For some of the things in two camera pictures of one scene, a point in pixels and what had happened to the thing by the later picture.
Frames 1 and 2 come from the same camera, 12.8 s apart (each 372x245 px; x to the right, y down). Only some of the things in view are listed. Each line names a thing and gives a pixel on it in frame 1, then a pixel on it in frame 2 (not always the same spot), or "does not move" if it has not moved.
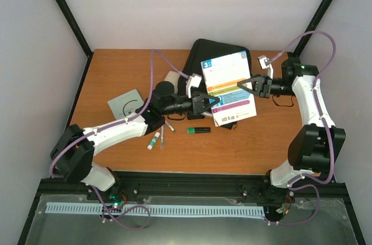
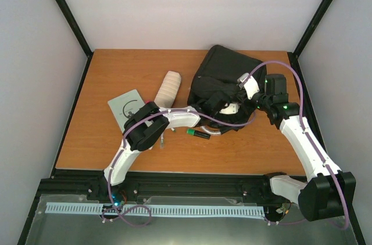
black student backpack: [204, 50] → [215, 92]
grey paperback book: [125, 104] does not move
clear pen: [161, 141] does not move
